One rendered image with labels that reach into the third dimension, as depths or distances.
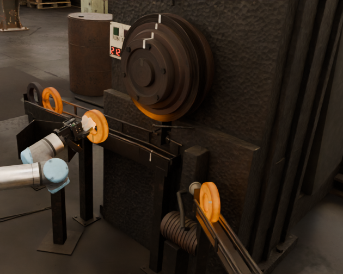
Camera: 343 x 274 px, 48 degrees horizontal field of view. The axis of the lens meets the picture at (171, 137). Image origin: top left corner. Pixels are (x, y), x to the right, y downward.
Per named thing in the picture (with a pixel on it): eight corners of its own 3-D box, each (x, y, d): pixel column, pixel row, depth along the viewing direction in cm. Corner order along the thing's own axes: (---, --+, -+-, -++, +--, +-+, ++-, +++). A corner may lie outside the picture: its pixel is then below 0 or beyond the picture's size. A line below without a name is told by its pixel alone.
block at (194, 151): (192, 187, 189) (197, 143, 179) (205, 193, 185) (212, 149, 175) (178, 195, 182) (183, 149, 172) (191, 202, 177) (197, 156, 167)
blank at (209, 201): (208, 221, 159) (201, 222, 158) (205, 183, 162) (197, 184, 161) (222, 222, 144) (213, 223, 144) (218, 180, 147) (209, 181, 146)
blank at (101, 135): (86, 106, 185) (81, 107, 183) (108, 113, 175) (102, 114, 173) (89, 137, 190) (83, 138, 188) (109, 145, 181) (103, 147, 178)
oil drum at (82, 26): (97, 79, 524) (97, 10, 487) (127, 90, 490) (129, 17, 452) (59, 87, 483) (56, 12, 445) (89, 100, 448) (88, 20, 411)
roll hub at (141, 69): (127, 93, 182) (129, 32, 170) (172, 110, 166) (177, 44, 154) (118, 95, 178) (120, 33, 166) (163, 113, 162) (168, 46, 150)
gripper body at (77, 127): (83, 120, 170) (60, 135, 163) (87, 136, 175) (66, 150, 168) (72, 115, 174) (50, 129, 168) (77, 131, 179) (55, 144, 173)
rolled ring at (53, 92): (50, 122, 247) (55, 120, 250) (61, 109, 234) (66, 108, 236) (38, 96, 249) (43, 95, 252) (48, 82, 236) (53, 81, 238)
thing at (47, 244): (42, 227, 239) (34, 119, 209) (84, 232, 237) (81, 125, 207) (27, 249, 221) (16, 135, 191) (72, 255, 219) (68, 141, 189)
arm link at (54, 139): (58, 159, 166) (46, 150, 171) (67, 152, 169) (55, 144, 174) (52, 142, 160) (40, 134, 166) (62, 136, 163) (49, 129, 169)
